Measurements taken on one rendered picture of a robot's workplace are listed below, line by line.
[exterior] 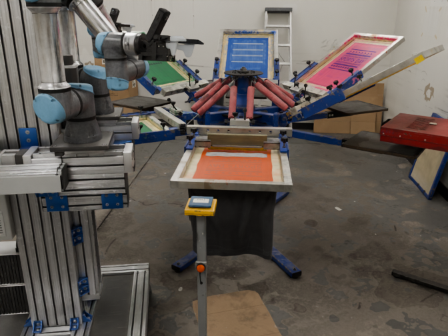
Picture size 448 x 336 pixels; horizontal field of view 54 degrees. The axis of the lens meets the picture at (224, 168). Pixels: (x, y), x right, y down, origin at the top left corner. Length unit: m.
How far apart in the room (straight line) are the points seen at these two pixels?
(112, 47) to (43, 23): 0.27
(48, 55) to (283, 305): 2.04
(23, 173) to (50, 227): 0.47
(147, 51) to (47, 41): 0.37
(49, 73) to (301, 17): 5.30
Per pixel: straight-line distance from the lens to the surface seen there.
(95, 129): 1.87
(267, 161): 2.50
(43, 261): 2.35
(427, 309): 3.17
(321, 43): 6.74
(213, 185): 2.11
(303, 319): 2.86
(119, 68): 1.57
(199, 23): 6.73
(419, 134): 2.77
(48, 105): 1.71
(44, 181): 1.81
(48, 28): 1.70
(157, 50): 1.48
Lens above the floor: 1.78
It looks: 20 degrees down
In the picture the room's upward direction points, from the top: straight up
